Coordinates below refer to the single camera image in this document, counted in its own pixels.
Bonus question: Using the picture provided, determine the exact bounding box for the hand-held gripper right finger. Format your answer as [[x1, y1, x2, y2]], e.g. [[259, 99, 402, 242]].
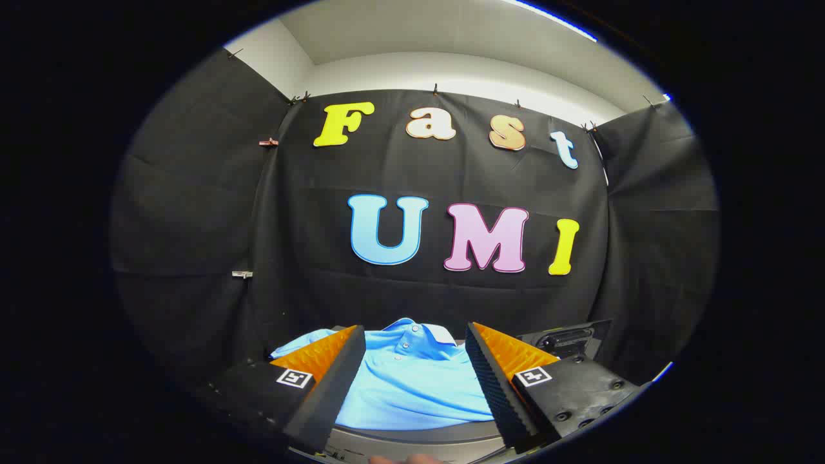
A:
[[464, 321, 648, 452]]

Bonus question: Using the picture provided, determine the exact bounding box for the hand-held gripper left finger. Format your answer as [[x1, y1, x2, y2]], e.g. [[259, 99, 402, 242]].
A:
[[193, 324, 367, 455]]

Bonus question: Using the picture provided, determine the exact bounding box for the light blue polo shirt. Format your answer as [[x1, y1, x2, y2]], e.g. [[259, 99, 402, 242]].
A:
[[269, 317, 496, 431]]

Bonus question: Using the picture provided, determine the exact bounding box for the transparent washing machine lid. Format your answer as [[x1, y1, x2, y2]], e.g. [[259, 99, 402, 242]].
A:
[[516, 319, 613, 362]]

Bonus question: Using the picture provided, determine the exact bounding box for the black backdrop cloth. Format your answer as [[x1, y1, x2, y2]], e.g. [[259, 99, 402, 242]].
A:
[[110, 48, 719, 387]]

